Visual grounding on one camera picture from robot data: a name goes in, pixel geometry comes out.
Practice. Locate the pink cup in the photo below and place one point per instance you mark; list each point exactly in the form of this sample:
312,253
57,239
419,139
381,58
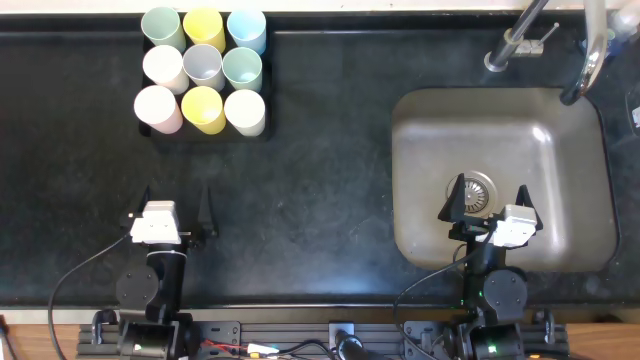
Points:
155,105

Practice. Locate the steel tap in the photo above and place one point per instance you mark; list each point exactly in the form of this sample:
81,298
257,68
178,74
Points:
595,55

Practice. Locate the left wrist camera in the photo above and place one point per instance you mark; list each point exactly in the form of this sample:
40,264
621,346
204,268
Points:
156,224

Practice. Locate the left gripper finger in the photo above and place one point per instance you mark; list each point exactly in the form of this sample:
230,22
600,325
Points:
207,215
145,197

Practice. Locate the blue cup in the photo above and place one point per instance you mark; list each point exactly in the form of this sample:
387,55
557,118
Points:
246,27

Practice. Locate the blue soap bottle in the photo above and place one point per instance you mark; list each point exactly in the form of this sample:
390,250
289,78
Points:
625,20

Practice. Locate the white cup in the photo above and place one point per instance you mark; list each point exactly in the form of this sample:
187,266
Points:
244,109
162,64

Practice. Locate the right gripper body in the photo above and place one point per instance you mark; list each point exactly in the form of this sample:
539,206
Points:
467,231

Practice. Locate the steel sink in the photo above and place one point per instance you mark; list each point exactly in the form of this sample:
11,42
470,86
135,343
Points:
550,175

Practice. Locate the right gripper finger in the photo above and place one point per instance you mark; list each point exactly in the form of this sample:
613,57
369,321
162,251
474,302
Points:
526,199
456,205

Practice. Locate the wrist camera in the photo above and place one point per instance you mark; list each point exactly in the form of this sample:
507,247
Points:
515,227
156,224

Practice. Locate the grey cup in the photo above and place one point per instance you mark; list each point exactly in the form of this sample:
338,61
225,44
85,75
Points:
201,62

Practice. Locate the yellow cup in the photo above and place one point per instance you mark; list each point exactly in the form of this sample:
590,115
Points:
201,106
202,25

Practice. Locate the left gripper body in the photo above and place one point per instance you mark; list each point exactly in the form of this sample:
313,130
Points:
192,240

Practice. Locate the green cup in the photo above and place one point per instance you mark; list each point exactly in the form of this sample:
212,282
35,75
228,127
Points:
242,66
161,25

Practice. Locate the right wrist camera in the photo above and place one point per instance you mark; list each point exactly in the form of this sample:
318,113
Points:
515,227

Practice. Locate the black tray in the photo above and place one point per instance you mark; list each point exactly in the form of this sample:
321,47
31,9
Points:
268,100

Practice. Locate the mounting rail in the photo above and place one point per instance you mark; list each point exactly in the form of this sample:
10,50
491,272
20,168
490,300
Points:
290,335

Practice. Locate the black container with white label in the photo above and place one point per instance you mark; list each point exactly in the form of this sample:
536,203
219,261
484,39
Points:
634,115

